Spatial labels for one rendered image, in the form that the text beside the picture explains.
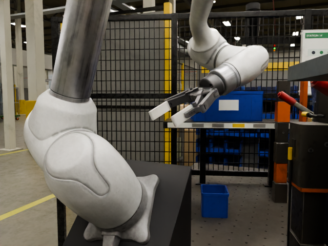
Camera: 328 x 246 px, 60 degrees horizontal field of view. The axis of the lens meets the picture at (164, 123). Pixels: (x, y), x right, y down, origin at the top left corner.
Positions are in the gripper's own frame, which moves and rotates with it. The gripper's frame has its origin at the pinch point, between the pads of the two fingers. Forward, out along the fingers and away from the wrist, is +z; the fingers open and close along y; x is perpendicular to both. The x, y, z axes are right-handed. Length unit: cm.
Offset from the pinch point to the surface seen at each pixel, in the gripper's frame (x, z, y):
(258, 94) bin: -21, -52, 19
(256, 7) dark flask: 9, -86, 40
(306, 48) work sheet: -17, -90, 20
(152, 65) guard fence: -15, -84, 178
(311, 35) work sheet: -12, -94, 20
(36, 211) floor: -98, 75, 229
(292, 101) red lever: -12.6, -34.0, -13.7
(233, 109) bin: -23, -40, 23
